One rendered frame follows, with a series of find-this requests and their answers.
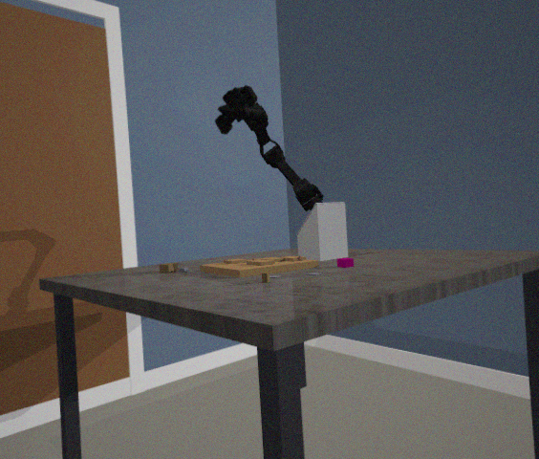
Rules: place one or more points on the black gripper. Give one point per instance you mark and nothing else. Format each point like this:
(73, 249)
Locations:
(241, 109)

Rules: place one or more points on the magenta cube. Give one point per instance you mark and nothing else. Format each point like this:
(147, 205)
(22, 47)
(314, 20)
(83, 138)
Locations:
(345, 262)

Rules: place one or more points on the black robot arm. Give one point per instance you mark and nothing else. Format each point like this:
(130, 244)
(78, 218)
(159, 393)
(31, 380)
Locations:
(304, 190)

